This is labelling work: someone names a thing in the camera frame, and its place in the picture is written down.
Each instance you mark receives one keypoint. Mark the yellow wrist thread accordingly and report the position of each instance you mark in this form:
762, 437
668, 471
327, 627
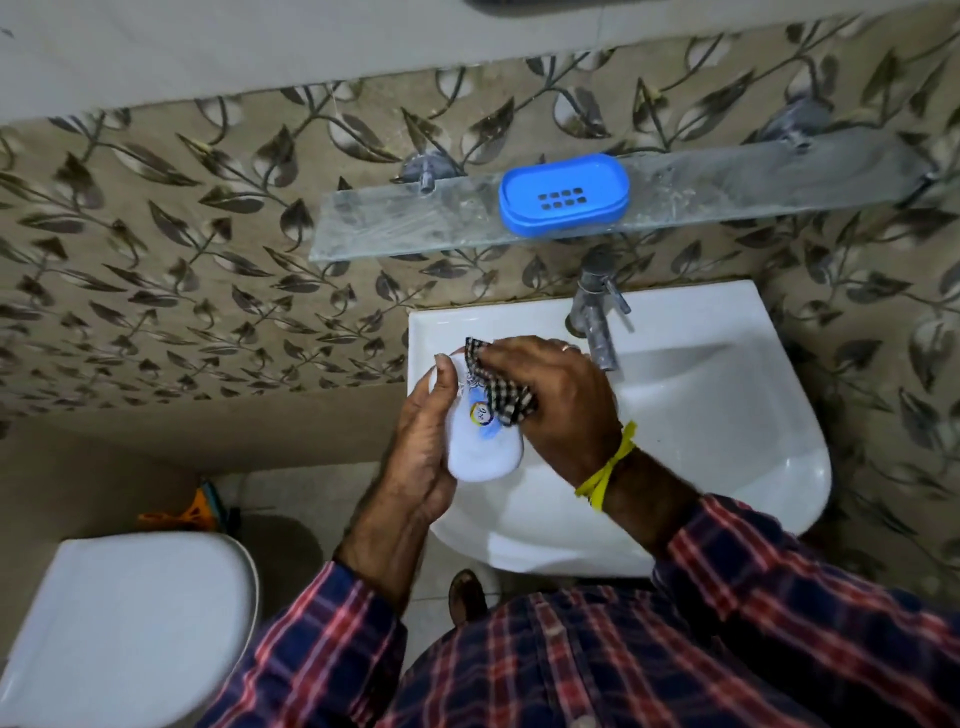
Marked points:
604, 472

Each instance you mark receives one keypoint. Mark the person's left hand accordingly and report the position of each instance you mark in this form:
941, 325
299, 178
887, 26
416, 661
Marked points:
421, 450

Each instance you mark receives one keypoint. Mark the person's right hand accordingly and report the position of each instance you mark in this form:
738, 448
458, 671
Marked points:
555, 405

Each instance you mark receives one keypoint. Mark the orange cleaning brush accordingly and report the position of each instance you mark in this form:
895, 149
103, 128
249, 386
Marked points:
187, 514

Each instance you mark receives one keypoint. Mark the person's dark shoe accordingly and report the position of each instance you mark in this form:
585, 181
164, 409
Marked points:
466, 596

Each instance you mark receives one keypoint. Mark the white plastic bottle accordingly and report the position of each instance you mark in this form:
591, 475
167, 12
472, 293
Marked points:
480, 446

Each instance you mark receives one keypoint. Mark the metal shelf bracket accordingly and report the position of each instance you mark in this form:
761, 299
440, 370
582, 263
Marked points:
796, 120
426, 169

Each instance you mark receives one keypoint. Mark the red blue plaid shirt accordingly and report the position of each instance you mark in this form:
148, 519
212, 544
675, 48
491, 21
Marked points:
675, 637

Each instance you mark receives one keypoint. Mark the glass wall shelf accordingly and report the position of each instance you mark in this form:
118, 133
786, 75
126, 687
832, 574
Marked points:
675, 187

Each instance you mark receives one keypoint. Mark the blue plastic soap dish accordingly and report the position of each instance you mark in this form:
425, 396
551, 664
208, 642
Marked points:
564, 195

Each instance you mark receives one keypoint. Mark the person's left forearm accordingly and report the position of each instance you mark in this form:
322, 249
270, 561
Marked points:
382, 536

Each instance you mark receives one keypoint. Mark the person's right forearm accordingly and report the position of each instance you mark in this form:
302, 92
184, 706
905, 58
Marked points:
649, 499

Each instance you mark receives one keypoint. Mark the black white checkered cloth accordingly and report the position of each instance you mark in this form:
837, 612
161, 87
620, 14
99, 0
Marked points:
501, 386

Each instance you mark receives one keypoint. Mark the white ceramic wash basin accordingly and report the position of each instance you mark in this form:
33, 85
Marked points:
675, 420

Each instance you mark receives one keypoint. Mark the person's right fingers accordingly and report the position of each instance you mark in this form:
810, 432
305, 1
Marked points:
517, 358

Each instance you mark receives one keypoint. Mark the white toilet seat lid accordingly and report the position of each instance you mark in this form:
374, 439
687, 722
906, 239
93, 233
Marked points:
127, 622

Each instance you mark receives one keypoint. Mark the person's left thumb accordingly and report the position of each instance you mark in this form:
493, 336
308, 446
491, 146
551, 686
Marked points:
447, 382

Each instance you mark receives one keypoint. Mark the metal water tap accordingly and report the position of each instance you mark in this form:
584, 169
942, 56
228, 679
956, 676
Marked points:
596, 307

